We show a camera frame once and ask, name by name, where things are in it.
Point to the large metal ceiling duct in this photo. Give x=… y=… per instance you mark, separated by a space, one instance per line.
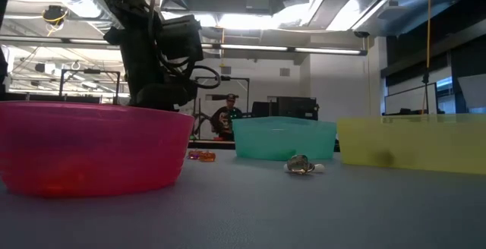
x=379 y=2

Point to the black ceiling dome camera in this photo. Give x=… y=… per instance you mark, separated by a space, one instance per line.
x=361 y=34

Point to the grey ceiling ventilation box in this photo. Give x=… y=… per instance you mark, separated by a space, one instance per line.
x=258 y=0

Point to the grey monitor screen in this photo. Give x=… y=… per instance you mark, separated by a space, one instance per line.
x=472 y=91

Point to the translucent teal plastic bin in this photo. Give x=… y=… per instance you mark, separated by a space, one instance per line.
x=281 y=135

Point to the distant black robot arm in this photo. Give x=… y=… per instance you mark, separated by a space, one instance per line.
x=199 y=121

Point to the black metal gantry frame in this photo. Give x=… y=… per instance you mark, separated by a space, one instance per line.
x=91 y=71
x=248 y=101

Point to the black equipment cabinet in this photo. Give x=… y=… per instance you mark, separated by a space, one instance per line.
x=296 y=108

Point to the small purple plastic decoration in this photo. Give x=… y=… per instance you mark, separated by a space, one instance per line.
x=193 y=155

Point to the small white plastic bone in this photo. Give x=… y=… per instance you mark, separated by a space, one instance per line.
x=320 y=168

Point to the person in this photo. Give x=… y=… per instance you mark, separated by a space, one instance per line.
x=227 y=118

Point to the black table frame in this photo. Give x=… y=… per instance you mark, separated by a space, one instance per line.
x=212 y=145

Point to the black light stand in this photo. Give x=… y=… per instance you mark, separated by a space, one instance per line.
x=426 y=89

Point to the translucent pink plastic bowl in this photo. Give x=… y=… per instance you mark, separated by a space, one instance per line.
x=87 y=146

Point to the grey wall vent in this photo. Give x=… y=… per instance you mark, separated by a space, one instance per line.
x=284 y=72
x=226 y=70

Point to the translucent yellow plastic bin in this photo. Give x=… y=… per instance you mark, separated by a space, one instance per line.
x=436 y=142

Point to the shiny metal jingle bell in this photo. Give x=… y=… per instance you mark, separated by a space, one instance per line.
x=299 y=164

